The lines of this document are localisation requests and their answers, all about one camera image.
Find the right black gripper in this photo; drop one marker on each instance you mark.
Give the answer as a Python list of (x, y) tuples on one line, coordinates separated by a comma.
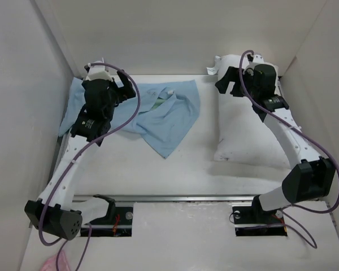
[(232, 74)]

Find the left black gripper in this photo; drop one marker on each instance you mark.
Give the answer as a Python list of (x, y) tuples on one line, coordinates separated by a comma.
[(126, 92)]

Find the light blue pillowcase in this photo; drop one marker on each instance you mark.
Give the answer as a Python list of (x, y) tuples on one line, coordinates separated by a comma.
[(162, 115)]

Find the white pillow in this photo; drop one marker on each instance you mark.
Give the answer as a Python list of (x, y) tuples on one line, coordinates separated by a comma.
[(243, 138)]

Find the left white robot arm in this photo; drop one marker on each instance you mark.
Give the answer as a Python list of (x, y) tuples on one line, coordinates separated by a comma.
[(54, 212)]

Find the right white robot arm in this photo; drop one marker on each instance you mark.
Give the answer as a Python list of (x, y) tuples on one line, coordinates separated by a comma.
[(312, 167)]

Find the pink cloth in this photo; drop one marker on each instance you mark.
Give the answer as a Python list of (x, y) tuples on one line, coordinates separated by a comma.
[(56, 262)]

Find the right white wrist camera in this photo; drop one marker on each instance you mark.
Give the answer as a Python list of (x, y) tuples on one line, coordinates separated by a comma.
[(251, 61)]

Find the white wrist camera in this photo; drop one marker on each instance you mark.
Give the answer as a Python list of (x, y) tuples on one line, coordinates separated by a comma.
[(251, 61), (97, 72)]

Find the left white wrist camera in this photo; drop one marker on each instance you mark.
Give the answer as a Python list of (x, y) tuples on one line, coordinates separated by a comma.
[(97, 72)]

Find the aluminium front rail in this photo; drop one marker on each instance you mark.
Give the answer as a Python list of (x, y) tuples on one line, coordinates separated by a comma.
[(182, 198)]

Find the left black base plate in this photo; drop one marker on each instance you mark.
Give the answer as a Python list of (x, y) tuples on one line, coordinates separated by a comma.
[(117, 225)]

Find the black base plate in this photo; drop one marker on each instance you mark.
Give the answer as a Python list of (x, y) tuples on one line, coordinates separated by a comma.
[(117, 225), (247, 223)]

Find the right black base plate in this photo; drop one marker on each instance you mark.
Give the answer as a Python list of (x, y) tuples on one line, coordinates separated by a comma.
[(247, 223)]

